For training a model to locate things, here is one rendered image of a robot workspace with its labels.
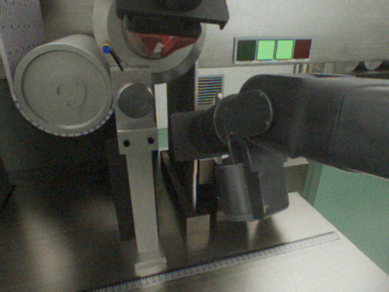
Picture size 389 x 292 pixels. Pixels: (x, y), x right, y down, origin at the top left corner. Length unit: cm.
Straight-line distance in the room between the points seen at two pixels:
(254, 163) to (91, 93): 24
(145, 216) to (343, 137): 32
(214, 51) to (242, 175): 53
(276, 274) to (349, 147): 33
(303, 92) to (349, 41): 81
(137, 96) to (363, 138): 22
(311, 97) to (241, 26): 61
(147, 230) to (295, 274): 24
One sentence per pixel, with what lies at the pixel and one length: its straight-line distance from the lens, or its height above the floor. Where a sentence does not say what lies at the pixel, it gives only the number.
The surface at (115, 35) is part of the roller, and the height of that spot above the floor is 124.
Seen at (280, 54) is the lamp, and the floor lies 117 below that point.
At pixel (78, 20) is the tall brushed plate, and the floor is 126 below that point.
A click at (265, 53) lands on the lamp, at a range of 82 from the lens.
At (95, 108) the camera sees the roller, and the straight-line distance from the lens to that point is 40.
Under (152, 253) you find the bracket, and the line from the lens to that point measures 47.
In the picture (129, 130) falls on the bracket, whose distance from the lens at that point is 33.
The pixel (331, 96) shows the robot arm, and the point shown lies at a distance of 18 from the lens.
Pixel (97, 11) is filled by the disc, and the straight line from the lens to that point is 38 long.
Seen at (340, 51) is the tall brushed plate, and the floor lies 118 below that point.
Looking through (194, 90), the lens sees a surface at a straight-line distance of 41.
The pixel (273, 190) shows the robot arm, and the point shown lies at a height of 111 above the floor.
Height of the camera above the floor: 126
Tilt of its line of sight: 25 degrees down
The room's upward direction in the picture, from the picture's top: straight up
